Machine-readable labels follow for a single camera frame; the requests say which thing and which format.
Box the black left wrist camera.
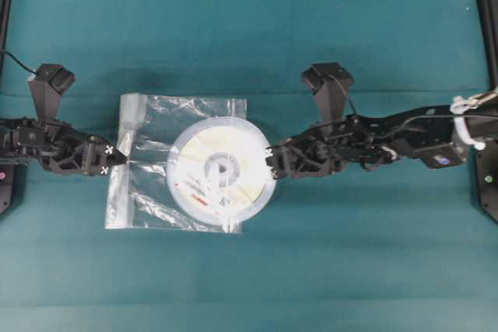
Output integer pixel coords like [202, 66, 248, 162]
[28, 64, 75, 121]

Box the clear zip bag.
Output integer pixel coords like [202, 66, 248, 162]
[105, 93, 247, 233]

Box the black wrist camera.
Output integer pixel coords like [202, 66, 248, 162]
[28, 64, 75, 121]
[301, 62, 354, 123]

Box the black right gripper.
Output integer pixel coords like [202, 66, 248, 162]
[265, 116, 374, 180]

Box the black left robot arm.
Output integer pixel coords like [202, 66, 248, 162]
[1, 117, 128, 176]

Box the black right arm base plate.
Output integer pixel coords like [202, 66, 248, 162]
[472, 0, 498, 226]

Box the white component reel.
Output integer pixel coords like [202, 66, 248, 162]
[167, 117, 276, 232]

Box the black camera cable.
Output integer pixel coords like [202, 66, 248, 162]
[0, 48, 38, 75]

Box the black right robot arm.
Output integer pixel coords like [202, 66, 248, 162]
[265, 99, 497, 180]

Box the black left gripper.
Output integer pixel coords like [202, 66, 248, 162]
[37, 120, 128, 176]

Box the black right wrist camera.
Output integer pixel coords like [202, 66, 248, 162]
[301, 62, 354, 123]

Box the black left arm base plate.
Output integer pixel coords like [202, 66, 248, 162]
[1, 0, 26, 221]

